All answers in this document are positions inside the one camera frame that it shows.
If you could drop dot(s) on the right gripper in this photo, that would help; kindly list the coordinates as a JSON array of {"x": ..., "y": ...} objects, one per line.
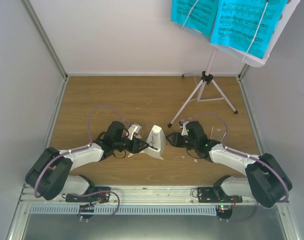
[{"x": 175, "y": 138}]

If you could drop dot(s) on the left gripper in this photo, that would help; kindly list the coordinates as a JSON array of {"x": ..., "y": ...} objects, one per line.
[{"x": 135, "y": 146}]

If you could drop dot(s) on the white metronome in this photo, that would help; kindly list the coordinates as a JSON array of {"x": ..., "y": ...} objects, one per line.
[{"x": 157, "y": 143}]

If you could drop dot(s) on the clear metronome cover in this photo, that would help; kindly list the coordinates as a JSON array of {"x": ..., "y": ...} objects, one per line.
[{"x": 217, "y": 134}]

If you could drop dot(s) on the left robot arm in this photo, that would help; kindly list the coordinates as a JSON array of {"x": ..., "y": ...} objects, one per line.
[{"x": 50, "y": 175}]

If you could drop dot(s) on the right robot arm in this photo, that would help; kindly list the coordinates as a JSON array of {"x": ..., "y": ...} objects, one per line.
[{"x": 264, "y": 180}]

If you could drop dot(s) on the pink music stand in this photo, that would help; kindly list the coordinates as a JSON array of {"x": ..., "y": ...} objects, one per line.
[{"x": 247, "y": 59}]

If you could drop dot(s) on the left blue sheet music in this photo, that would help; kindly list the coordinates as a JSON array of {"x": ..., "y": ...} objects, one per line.
[{"x": 198, "y": 15}]

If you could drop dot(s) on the blue sheet music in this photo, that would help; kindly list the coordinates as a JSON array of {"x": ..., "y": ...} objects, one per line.
[
  {"x": 246, "y": 25},
  {"x": 198, "y": 15}
]

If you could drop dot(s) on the right blue sheet music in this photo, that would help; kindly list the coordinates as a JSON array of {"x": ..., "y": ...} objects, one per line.
[{"x": 246, "y": 25}]

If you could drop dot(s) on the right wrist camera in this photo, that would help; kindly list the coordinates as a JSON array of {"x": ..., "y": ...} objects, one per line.
[{"x": 183, "y": 124}]

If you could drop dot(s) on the aluminium rail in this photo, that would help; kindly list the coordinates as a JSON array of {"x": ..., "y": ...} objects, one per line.
[{"x": 136, "y": 195}]

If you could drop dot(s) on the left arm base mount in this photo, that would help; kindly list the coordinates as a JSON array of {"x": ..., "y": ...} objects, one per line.
[{"x": 90, "y": 201}]

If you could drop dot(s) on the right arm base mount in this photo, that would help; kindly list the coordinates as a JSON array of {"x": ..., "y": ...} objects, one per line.
[{"x": 214, "y": 194}]

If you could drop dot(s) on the grey slotted cable duct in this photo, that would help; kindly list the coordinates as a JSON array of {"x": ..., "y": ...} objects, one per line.
[{"x": 188, "y": 210}]

